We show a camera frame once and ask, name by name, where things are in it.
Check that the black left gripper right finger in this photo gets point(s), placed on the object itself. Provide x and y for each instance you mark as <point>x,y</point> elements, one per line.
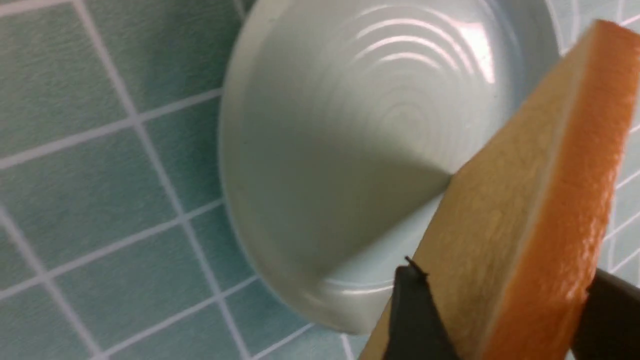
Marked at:
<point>609,328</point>

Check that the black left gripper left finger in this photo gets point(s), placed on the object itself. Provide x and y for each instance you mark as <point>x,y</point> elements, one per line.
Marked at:
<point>415,329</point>

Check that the toast slice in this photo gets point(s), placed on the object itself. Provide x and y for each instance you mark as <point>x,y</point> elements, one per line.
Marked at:
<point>514,245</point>

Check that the light blue round plate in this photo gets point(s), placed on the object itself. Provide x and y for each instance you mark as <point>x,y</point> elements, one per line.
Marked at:
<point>342,122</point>

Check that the green checkered tablecloth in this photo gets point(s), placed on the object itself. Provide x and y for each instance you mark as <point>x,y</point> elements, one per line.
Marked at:
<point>116,241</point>

